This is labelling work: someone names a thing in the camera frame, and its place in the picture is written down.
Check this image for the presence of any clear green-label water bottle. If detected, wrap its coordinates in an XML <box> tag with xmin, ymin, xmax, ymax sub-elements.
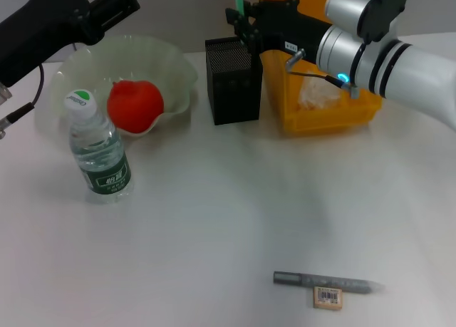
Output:
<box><xmin>63</xmin><ymin>88</ymin><xmax>135</xmax><ymax>204</ymax></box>

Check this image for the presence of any red tomato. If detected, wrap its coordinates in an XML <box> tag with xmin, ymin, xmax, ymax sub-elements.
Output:
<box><xmin>106</xmin><ymin>79</ymin><xmax>165</xmax><ymax>134</ymax></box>

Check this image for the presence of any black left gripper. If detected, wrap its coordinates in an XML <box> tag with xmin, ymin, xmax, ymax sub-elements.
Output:
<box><xmin>0</xmin><ymin>0</ymin><xmax>155</xmax><ymax>88</ymax></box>

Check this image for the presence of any beige barcode eraser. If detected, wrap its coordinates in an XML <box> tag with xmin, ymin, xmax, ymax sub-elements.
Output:
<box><xmin>312</xmin><ymin>286</ymin><xmax>343</xmax><ymax>310</ymax></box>

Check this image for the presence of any yellow plastic bin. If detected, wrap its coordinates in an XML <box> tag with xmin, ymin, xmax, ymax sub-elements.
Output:
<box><xmin>258</xmin><ymin>0</ymin><xmax>384</xmax><ymax>134</ymax></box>

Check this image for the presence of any black mesh pen holder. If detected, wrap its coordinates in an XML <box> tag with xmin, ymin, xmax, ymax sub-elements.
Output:
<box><xmin>204</xmin><ymin>36</ymin><xmax>264</xmax><ymax>126</ymax></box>

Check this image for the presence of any grey marker pen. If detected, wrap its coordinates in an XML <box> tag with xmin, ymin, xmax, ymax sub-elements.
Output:
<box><xmin>272</xmin><ymin>271</ymin><xmax>385</xmax><ymax>295</ymax></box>

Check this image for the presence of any white paper ball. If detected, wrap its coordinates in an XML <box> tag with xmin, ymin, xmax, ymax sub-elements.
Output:
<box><xmin>298</xmin><ymin>76</ymin><xmax>343</xmax><ymax>110</ymax></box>

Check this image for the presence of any grey right arm cable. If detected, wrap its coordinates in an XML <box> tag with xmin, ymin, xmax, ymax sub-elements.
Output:
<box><xmin>284</xmin><ymin>48</ymin><xmax>361</xmax><ymax>100</ymax></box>

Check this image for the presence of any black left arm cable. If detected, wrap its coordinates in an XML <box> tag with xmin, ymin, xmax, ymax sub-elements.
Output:
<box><xmin>0</xmin><ymin>63</ymin><xmax>46</xmax><ymax>131</ymax></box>

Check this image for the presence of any black silver wrist camera housing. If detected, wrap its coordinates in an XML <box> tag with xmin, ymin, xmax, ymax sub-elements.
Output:
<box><xmin>326</xmin><ymin>0</ymin><xmax>416</xmax><ymax>43</ymax></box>

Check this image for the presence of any pale green wavy fruit plate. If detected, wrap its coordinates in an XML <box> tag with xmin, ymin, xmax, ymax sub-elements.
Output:
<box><xmin>49</xmin><ymin>34</ymin><xmax>199</xmax><ymax>137</ymax></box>

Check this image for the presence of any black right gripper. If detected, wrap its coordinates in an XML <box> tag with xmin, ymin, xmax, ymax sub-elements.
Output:
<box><xmin>224</xmin><ymin>0</ymin><xmax>334</xmax><ymax>63</ymax></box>

